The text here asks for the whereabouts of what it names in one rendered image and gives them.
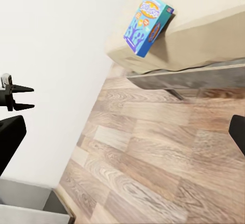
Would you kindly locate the bed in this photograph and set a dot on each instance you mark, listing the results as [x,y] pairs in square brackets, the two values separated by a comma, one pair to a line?
[201,46]

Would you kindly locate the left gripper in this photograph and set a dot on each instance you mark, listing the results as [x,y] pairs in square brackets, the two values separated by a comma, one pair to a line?
[6,97]

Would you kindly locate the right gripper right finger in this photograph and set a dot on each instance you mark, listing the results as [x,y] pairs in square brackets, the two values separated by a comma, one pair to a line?
[237,131]

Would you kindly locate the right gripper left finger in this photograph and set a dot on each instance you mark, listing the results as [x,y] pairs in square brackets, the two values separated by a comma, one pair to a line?
[12,132]

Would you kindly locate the desk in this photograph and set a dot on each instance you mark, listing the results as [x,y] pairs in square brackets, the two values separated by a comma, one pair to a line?
[26,203]

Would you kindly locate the board game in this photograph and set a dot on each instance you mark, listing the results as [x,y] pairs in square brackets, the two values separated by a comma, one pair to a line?
[146,25]

